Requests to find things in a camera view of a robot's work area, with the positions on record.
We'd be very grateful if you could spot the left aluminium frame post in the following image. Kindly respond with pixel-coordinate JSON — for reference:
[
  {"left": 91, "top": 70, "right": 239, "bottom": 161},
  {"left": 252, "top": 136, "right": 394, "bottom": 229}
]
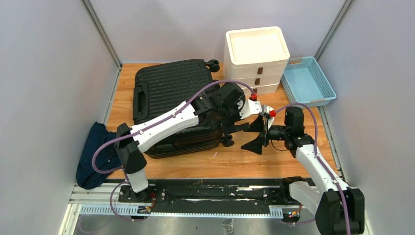
[{"left": 80, "top": 0, "right": 122, "bottom": 71}]

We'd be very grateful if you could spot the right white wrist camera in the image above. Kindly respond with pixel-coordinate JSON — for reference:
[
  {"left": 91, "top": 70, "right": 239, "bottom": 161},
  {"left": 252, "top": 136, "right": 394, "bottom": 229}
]
[{"left": 262, "top": 104, "right": 276, "bottom": 130}]

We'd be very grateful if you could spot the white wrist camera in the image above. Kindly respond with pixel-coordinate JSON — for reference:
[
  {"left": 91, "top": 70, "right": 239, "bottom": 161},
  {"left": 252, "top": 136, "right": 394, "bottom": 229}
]
[
  {"left": 237, "top": 99, "right": 262, "bottom": 119},
  {"left": 262, "top": 104, "right": 276, "bottom": 130}
]

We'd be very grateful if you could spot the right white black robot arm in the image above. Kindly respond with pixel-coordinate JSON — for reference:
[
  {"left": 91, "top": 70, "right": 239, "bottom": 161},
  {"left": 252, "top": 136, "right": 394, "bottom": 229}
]
[{"left": 240, "top": 105, "right": 365, "bottom": 235}]

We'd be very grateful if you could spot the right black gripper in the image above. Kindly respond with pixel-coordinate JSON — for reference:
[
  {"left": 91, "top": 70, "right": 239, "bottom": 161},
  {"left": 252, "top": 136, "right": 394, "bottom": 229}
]
[{"left": 242, "top": 115, "right": 290, "bottom": 155}]

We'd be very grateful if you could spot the right aluminium frame post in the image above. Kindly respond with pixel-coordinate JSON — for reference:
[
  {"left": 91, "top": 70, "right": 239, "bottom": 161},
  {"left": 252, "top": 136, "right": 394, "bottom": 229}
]
[{"left": 314, "top": 0, "right": 355, "bottom": 61}]

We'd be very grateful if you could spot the aluminium frame post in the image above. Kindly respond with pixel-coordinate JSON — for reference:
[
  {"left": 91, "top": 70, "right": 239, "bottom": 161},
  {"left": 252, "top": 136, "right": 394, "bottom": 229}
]
[
  {"left": 80, "top": 0, "right": 122, "bottom": 71},
  {"left": 314, "top": 0, "right": 355, "bottom": 61}
]

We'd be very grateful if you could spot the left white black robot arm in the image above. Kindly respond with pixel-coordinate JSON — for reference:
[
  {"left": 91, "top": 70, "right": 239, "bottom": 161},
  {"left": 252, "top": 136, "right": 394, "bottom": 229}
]
[{"left": 114, "top": 80, "right": 246, "bottom": 202}]

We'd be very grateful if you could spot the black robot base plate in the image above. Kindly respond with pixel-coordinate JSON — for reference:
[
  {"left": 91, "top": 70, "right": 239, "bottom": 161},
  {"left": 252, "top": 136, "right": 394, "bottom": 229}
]
[{"left": 117, "top": 178, "right": 300, "bottom": 216}]

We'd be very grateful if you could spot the dark blue cloth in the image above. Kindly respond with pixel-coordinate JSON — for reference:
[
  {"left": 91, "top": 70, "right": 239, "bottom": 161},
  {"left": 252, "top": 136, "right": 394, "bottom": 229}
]
[{"left": 75, "top": 121, "right": 122, "bottom": 190}]

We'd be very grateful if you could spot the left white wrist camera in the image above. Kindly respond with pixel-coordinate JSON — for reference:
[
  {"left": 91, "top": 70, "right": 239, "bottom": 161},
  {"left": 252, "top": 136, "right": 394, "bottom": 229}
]
[{"left": 237, "top": 99, "right": 262, "bottom": 119}]

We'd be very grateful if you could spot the white three-drawer storage unit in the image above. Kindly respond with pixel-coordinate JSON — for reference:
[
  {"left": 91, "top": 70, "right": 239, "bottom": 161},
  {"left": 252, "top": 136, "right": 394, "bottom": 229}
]
[{"left": 223, "top": 26, "right": 290, "bottom": 95}]

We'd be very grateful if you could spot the black ribbed hard-shell suitcase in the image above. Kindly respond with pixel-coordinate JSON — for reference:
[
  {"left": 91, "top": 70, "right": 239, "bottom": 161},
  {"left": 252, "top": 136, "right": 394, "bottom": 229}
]
[{"left": 132, "top": 59, "right": 234, "bottom": 159}]

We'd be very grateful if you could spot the light blue plastic basket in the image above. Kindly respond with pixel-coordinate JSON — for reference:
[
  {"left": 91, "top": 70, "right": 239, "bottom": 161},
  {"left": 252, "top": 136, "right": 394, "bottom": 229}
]
[{"left": 281, "top": 56, "right": 337, "bottom": 107}]

